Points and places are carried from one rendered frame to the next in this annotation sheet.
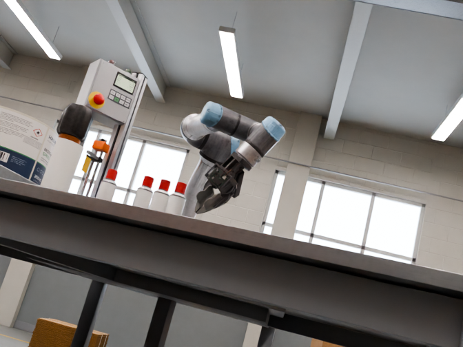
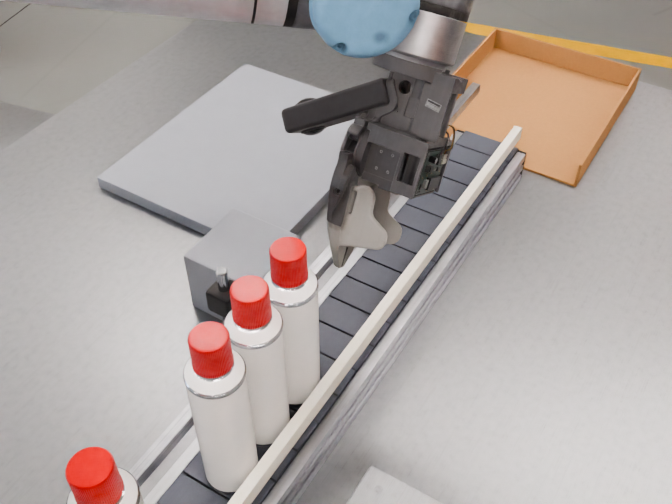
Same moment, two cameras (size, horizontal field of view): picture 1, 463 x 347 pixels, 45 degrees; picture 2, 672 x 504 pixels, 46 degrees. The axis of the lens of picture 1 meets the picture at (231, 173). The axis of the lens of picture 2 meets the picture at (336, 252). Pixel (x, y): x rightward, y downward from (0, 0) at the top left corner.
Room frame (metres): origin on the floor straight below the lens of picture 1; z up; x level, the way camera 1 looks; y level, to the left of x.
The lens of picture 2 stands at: (1.55, 0.61, 1.56)
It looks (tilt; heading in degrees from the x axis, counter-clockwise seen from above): 45 degrees down; 281
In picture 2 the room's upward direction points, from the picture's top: straight up
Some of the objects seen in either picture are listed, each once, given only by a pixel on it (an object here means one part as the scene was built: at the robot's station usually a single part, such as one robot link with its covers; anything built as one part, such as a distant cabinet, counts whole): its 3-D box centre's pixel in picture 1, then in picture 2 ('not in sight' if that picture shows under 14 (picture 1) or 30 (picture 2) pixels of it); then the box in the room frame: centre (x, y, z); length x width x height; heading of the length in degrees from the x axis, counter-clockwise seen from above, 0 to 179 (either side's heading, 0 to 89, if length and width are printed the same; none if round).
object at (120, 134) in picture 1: (112, 158); not in sight; (1.94, 0.43, 1.17); 0.04 x 0.04 x 0.67; 70
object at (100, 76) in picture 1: (107, 94); not in sight; (1.91, 0.51, 1.38); 0.17 x 0.10 x 0.19; 125
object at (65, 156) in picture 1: (63, 155); not in sight; (1.50, 0.46, 1.03); 0.09 x 0.09 x 0.30
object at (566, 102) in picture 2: not in sight; (531, 99); (1.45, -0.50, 0.85); 0.30 x 0.26 x 0.04; 70
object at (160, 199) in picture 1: (156, 211); (257, 363); (1.70, 0.19, 0.98); 0.05 x 0.05 x 0.20
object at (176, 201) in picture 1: (172, 214); (292, 324); (1.68, 0.14, 0.98); 0.05 x 0.05 x 0.20
